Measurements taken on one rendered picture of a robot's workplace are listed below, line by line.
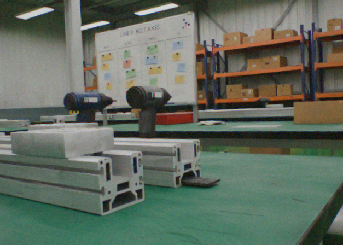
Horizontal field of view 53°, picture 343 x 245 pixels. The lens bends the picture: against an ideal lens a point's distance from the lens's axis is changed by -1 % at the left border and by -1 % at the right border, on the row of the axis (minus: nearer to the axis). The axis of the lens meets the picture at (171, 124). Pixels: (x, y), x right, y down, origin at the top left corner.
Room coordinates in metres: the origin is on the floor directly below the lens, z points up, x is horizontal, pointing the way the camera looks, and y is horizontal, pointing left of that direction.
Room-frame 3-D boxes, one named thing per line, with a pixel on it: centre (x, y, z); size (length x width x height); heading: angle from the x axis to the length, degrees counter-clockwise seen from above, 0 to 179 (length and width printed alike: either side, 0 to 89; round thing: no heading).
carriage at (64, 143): (0.63, 0.20, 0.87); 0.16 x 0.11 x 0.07; 54
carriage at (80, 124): (0.93, 0.29, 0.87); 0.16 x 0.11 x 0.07; 54
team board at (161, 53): (4.21, 0.31, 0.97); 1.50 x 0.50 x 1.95; 55
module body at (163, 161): (0.93, 0.29, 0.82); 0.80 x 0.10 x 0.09; 54
